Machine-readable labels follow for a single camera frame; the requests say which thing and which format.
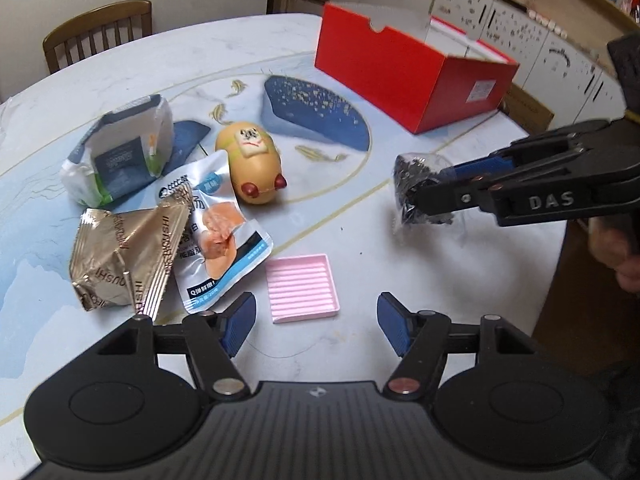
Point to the clear bag of dark seeds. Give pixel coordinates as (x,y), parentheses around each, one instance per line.
(410,175)

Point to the red cardboard box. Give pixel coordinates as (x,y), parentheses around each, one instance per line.
(390,75)

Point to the person's right hand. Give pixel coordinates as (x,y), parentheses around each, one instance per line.
(612,250)

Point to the white-green snack packet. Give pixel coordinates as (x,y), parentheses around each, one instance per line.
(125,160)

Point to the pink ribbed tray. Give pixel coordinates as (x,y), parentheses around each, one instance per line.
(302,287)

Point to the yellow hamster toy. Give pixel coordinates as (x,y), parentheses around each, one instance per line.
(250,170)

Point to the white marble desktop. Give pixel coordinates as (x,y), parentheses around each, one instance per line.
(360,240)

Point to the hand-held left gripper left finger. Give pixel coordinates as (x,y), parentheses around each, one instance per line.
(240,325)

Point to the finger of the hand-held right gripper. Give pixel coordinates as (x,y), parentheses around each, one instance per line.
(450,197)
(480,165)

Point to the white magnet-covered cabinet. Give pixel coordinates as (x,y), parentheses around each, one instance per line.
(525,35)

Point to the gold foil packet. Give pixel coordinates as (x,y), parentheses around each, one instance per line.
(120,255)

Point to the white blue food pouch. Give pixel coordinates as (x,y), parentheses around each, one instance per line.
(225,240)

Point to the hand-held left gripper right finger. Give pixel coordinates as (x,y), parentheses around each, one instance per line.
(395,325)

